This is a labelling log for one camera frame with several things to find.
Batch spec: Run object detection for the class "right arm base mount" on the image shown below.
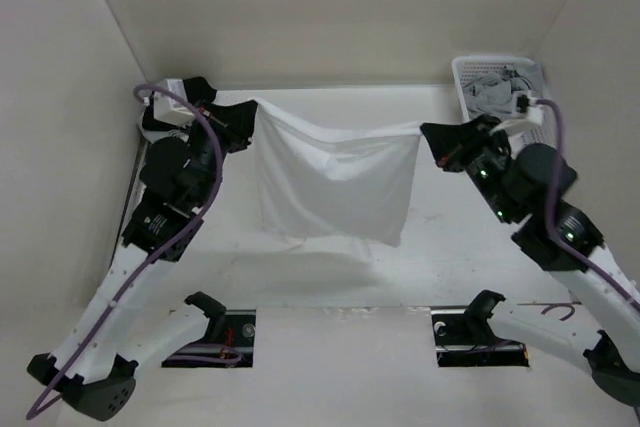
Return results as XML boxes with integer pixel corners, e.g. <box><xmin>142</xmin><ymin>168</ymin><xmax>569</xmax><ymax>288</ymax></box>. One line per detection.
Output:
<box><xmin>431</xmin><ymin>290</ymin><xmax>529</xmax><ymax>368</ymax></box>

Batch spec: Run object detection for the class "white tank top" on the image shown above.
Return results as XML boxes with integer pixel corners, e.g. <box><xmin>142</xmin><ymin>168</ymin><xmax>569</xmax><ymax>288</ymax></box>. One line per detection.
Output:
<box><xmin>253</xmin><ymin>99</ymin><xmax>420</xmax><ymax>248</ymax></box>

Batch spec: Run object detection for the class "folded grey tank top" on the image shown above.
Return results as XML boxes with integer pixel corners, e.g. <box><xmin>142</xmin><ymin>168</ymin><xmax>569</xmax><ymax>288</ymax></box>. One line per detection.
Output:
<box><xmin>137</xmin><ymin>115</ymin><xmax>188</xmax><ymax>144</ymax></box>

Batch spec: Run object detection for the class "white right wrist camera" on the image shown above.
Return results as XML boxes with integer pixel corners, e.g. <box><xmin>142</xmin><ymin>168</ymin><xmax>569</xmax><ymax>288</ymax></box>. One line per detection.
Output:
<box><xmin>490</xmin><ymin>91</ymin><xmax>544</xmax><ymax>136</ymax></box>

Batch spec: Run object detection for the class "grey tank top in basket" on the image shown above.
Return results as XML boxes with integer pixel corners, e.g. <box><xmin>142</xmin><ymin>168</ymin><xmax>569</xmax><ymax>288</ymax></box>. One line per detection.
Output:
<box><xmin>462</xmin><ymin>64</ymin><xmax>544</xmax><ymax>120</ymax></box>

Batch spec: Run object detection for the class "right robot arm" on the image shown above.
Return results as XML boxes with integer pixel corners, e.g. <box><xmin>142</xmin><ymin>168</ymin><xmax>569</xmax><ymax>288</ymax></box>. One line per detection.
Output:
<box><xmin>420</xmin><ymin>116</ymin><xmax>639</xmax><ymax>407</ymax></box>

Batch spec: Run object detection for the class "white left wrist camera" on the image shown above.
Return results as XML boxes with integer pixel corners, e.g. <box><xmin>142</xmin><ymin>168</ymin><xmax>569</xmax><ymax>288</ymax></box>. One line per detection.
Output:
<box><xmin>143</xmin><ymin>78</ymin><xmax>194</xmax><ymax>127</ymax></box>

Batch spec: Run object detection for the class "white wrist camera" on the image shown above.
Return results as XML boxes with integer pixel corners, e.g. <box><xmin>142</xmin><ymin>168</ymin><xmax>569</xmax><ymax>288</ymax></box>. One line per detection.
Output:
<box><xmin>143</xmin><ymin>78</ymin><xmax>194</xmax><ymax>127</ymax></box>
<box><xmin>490</xmin><ymin>91</ymin><xmax>544</xmax><ymax>136</ymax></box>

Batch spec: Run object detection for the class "white plastic laundry basket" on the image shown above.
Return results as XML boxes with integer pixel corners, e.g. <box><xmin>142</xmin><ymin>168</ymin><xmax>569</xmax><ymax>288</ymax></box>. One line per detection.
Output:
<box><xmin>451</xmin><ymin>55</ymin><xmax>549</xmax><ymax>123</ymax></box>

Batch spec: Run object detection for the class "folded black tank top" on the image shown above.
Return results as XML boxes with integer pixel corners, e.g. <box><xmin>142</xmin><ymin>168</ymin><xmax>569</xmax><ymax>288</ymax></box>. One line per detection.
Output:
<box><xmin>142</xmin><ymin>76</ymin><xmax>217</xmax><ymax>117</ymax></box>

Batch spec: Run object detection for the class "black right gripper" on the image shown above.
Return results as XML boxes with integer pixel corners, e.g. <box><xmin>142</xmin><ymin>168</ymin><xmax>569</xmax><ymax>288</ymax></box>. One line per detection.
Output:
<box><xmin>421</xmin><ymin>112</ymin><xmax>517</xmax><ymax>222</ymax></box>

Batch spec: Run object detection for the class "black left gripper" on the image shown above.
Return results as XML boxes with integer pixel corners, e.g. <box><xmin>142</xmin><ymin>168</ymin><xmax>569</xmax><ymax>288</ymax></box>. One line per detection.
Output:
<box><xmin>181</xmin><ymin>99</ymin><xmax>260</xmax><ymax>206</ymax></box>

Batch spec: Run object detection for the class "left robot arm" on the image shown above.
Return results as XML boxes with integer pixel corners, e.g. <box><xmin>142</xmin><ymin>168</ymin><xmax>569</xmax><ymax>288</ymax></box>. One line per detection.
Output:
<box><xmin>27</xmin><ymin>98</ymin><xmax>258</xmax><ymax>422</ymax></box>

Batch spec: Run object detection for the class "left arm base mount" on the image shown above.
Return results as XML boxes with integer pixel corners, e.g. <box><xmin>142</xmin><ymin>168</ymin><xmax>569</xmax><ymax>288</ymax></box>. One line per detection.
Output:
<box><xmin>161</xmin><ymin>292</ymin><xmax>257</xmax><ymax>369</ymax></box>

